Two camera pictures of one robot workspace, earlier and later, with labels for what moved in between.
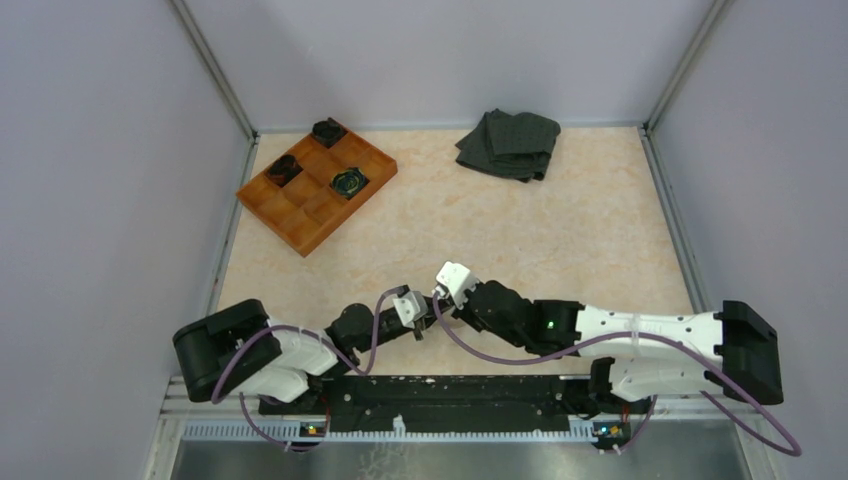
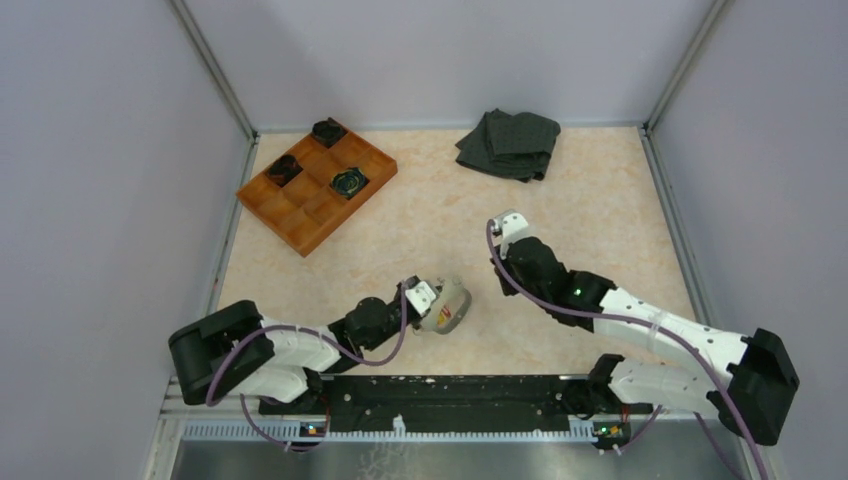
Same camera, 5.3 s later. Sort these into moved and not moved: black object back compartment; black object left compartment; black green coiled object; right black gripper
Moved: right black gripper
Not moved: black object back compartment; black green coiled object; black object left compartment
